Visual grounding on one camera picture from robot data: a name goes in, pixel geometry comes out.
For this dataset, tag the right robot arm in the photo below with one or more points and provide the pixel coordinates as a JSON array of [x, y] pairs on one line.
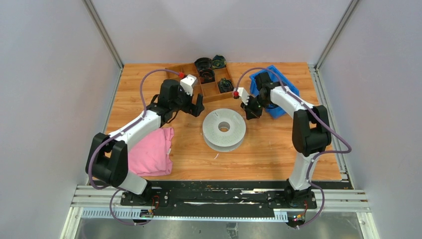
[[310, 134]]

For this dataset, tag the pink folded cloth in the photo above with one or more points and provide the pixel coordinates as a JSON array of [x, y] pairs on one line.
[[151, 156]]

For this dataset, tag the orange black rolled tie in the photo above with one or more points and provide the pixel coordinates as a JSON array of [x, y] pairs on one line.
[[206, 76]]

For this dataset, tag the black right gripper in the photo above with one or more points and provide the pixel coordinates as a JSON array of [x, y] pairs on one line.
[[251, 114]]

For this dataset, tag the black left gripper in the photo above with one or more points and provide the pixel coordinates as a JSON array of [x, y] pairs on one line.
[[194, 109]]

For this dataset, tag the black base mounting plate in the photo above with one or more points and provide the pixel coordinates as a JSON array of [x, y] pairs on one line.
[[271, 192]]

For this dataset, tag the aluminium frame rail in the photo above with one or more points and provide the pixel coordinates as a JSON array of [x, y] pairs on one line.
[[106, 204]]

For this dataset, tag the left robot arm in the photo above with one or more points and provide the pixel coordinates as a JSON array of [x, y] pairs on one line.
[[108, 156]]

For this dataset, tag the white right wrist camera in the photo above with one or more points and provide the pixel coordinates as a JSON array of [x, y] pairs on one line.
[[241, 93]]

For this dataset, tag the wooden divided tray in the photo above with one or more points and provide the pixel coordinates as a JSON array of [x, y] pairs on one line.
[[209, 91]]

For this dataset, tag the blue plastic bin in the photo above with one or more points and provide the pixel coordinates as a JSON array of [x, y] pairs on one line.
[[275, 110]]

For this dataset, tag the grey perforated cable spool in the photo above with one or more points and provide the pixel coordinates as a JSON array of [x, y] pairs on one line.
[[224, 130]]

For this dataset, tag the green patterned rolled tie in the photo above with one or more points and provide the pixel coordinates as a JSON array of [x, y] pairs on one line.
[[225, 85]]

